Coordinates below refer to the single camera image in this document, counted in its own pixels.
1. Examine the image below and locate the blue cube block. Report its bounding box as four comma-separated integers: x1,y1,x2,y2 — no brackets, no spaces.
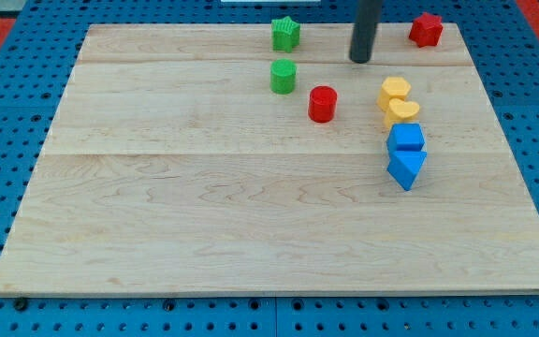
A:
386,124,425,153

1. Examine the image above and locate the yellow heart block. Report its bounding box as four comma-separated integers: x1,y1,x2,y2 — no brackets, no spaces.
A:
383,98,421,129

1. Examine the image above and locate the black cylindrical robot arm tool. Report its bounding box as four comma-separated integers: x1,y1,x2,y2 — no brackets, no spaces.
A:
349,0,384,64

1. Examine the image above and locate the green cylinder block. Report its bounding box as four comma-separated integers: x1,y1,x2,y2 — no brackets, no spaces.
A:
270,58,297,95

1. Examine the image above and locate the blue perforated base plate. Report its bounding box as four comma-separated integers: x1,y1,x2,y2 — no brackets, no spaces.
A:
0,1,539,336

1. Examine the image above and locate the red cylinder block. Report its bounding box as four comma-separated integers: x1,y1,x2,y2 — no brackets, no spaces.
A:
308,85,338,123

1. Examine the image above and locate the yellow hexagon block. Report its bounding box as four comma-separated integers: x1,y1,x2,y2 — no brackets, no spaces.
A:
376,77,412,112

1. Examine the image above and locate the green star block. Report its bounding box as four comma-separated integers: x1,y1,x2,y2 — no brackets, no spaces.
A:
271,16,300,53

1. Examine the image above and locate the blue triangle block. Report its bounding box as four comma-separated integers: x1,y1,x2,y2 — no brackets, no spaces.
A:
386,151,428,191

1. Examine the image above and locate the light wooden board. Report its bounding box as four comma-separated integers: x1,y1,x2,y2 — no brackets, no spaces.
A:
0,23,539,298

